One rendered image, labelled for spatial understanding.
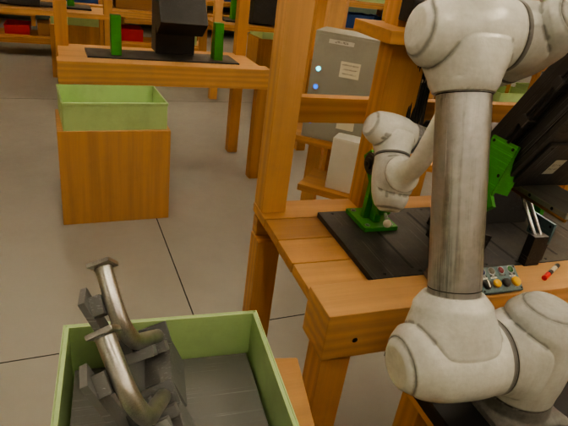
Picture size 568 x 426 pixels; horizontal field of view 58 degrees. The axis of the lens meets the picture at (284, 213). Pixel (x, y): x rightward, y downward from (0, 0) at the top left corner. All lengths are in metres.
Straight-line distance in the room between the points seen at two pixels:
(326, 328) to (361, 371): 1.22
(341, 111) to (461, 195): 0.97
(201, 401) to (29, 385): 1.39
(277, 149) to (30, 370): 1.45
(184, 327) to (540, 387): 0.74
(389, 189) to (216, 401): 0.71
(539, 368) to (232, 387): 0.62
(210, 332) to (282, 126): 0.77
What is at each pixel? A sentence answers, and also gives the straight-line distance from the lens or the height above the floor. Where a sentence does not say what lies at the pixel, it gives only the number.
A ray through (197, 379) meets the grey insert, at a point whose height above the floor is 0.85.
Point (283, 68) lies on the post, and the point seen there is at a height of 1.38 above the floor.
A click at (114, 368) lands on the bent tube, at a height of 1.15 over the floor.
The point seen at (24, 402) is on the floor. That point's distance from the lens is 2.40.
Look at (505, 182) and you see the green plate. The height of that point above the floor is 1.15.
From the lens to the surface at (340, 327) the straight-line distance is 1.38.
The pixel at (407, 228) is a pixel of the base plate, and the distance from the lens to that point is 1.86.
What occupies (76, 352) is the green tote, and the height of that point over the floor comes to 0.89.
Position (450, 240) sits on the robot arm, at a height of 1.28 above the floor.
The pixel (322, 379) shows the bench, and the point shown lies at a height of 0.68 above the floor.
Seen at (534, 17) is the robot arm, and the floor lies 1.66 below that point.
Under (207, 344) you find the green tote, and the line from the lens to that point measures 1.24.
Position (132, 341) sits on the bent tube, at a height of 1.06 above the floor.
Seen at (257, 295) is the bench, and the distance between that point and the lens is 2.01.
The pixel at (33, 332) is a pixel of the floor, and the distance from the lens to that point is 2.71.
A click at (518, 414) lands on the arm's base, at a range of 1.22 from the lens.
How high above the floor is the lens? 1.70
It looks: 27 degrees down
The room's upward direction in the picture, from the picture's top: 8 degrees clockwise
